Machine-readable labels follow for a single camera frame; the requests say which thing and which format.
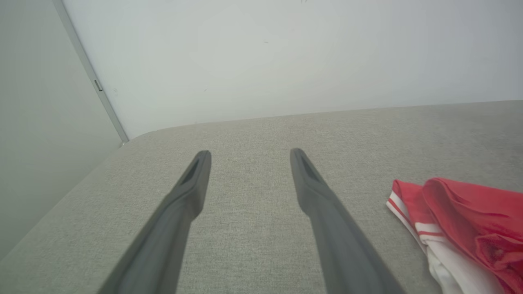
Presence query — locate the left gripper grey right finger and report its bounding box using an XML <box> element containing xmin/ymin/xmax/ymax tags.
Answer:
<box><xmin>290</xmin><ymin>148</ymin><xmax>406</xmax><ymax>294</ymax></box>

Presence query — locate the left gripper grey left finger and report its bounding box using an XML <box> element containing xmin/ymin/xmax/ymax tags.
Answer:
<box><xmin>97</xmin><ymin>150</ymin><xmax>212</xmax><ymax>294</ymax></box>

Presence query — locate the red and white garment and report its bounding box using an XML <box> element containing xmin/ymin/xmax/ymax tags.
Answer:
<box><xmin>386</xmin><ymin>177</ymin><xmax>523</xmax><ymax>294</ymax></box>

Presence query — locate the grey fabric sofa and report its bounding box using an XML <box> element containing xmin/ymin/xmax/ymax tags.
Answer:
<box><xmin>0</xmin><ymin>100</ymin><xmax>523</xmax><ymax>294</ymax></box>

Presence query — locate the grey wall corner trim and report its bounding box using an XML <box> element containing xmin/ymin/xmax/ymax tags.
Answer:
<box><xmin>52</xmin><ymin>0</ymin><xmax>130</xmax><ymax>143</ymax></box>

